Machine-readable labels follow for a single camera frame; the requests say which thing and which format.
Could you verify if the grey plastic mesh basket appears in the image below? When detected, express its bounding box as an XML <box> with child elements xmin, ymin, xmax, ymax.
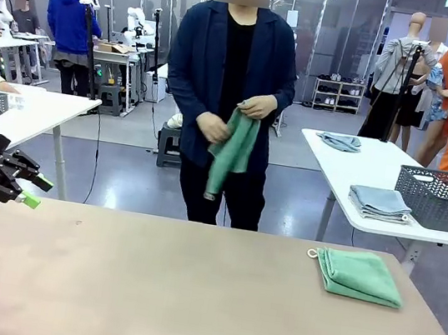
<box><xmin>390</xmin><ymin>163</ymin><xmax>448</xmax><ymax>233</ymax></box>

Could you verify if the light blue towel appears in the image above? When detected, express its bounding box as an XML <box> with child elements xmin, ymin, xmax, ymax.
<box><xmin>345</xmin><ymin>183</ymin><xmax>417</xmax><ymax>228</ymax></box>
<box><xmin>314</xmin><ymin>129</ymin><xmax>364</xmax><ymax>156</ymax></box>

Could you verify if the green towel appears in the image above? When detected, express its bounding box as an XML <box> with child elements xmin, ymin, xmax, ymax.
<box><xmin>200</xmin><ymin>102</ymin><xmax>264</xmax><ymax>208</ymax></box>
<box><xmin>300</xmin><ymin>242</ymin><xmax>410</xmax><ymax>310</ymax></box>

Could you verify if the person's left forearm navy sleeve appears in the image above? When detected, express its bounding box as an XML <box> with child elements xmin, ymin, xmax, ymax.
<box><xmin>263</xmin><ymin>77</ymin><xmax>298</xmax><ymax>122</ymax></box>

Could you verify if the person's right forearm navy sleeve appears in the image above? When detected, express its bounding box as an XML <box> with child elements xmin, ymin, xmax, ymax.
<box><xmin>168</xmin><ymin>83</ymin><xmax>214</xmax><ymax>136</ymax></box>

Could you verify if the bystander hand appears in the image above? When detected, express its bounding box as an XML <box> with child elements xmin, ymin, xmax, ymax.
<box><xmin>0</xmin><ymin>81</ymin><xmax>23</xmax><ymax>97</ymax></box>

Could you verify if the person's right hand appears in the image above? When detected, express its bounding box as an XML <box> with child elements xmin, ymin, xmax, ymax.
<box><xmin>193</xmin><ymin>109</ymin><xmax>234</xmax><ymax>146</ymax></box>

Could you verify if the person's left hand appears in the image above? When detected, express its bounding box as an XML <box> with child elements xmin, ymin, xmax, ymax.
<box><xmin>237</xmin><ymin>90</ymin><xmax>280</xmax><ymax>124</ymax></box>

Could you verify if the white table with white leg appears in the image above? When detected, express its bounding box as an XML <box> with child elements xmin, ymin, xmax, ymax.
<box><xmin>0</xmin><ymin>81</ymin><xmax>103</xmax><ymax>203</ymax></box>

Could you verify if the mannequin white shirt black dress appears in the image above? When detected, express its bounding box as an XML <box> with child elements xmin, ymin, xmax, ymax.
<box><xmin>391</xmin><ymin>13</ymin><xmax>448</xmax><ymax>153</ymax></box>

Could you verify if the grey plastic step stool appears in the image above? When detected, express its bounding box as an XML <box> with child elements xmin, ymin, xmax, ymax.
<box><xmin>94</xmin><ymin>82</ymin><xmax>127</xmax><ymax>118</ymax></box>
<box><xmin>154</xmin><ymin>121</ymin><xmax>189</xmax><ymax>171</ymax></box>

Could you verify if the white table with rounded corners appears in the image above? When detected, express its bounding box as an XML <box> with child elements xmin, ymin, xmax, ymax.
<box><xmin>283</xmin><ymin>127</ymin><xmax>448</xmax><ymax>273</ymax></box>

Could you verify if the white office desk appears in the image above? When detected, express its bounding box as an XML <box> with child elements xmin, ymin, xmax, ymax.
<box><xmin>0</xmin><ymin>29</ymin><xmax>51</xmax><ymax>87</ymax></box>

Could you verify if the mannequin in grey shirt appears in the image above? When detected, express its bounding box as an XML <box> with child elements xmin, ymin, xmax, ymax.
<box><xmin>357</xmin><ymin>5</ymin><xmax>445</xmax><ymax>147</ymax></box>

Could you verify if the seated person in dark shirt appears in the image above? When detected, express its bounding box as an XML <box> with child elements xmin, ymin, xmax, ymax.
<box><xmin>8</xmin><ymin>0</ymin><xmax>46</xmax><ymax>37</ymax></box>

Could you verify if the white robot workbench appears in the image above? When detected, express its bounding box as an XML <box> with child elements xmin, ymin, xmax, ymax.
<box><xmin>84</xmin><ymin>46</ymin><xmax>148</xmax><ymax>116</ymax></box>

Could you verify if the open cardboard box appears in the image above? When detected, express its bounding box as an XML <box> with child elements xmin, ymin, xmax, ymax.
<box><xmin>97</xmin><ymin>41</ymin><xmax>136</xmax><ymax>57</ymax></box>

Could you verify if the white floor cabinet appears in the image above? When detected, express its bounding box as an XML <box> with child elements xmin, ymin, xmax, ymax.
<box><xmin>141</xmin><ymin>70</ymin><xmax>169</xmax><ymax>105</ymax></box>

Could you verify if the person in blue hoodie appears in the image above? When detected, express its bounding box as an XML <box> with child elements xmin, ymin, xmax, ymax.
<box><xmin>35</xmin><ymin>0</ymin><xmax>108</xmax><ymax>98</ymax></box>

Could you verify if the wooden shoe rack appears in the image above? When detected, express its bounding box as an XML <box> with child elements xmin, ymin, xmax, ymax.
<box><xmin>310</xmin><ymin>69</ymin><xmax>368</xmax><ymax>117</ymax></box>

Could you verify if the beige cloth bundle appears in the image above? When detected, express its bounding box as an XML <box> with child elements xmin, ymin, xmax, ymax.
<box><xmin>169</xmin><ymin>112</ymin><xmax>187</xmax><ymax>131</ymax></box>

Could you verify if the person in navy jacket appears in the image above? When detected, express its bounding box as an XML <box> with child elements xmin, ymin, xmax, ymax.
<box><xmin>144</xmin><ymin>0</ymin><xmax>310</xmax><ymax>235</ymax></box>

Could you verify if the black camera tripod pole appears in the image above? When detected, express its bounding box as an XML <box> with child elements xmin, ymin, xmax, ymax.
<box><xmin>65</xmin><ymin>0</ymin><xmax>113</xmax><ymax>102</ymax></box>

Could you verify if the black camera stand pole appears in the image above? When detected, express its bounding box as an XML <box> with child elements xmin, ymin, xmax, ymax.
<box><xmin>140</xmin><ymin>7</ymin><xmax>171</xmax><ymax>103</ymax></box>

